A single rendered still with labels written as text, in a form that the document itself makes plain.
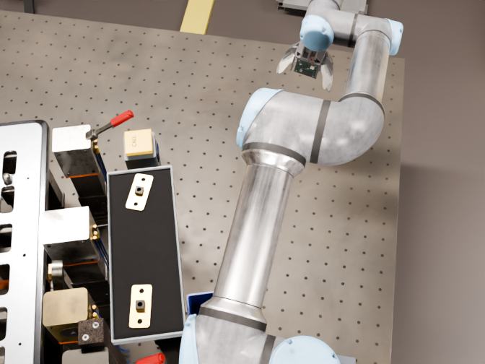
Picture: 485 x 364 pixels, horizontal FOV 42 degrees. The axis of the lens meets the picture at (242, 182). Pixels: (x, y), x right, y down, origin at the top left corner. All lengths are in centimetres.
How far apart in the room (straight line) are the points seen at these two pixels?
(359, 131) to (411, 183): 166
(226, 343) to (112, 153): 106
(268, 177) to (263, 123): 9
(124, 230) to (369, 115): 54
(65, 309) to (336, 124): 66
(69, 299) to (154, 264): 20
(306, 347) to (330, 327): 68
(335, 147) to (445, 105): 197
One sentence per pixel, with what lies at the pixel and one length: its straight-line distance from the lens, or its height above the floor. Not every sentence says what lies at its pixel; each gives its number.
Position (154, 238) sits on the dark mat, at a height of 116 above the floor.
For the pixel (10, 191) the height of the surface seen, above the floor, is 99.
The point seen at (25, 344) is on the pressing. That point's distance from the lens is 144.
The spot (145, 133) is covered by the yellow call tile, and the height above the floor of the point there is 116.
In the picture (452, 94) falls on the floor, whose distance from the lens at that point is 309.
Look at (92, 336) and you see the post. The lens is 130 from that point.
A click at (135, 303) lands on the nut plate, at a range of 124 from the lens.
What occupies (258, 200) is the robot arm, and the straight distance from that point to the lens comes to 107.
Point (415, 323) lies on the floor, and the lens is 251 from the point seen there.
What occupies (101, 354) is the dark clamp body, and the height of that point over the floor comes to 108.
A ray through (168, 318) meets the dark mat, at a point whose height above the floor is 116.
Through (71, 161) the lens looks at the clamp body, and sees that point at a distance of 160.
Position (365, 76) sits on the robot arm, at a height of 137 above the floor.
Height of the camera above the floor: 231
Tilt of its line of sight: 59 degrees down
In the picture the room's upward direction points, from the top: 1 degrees counter-clockwise
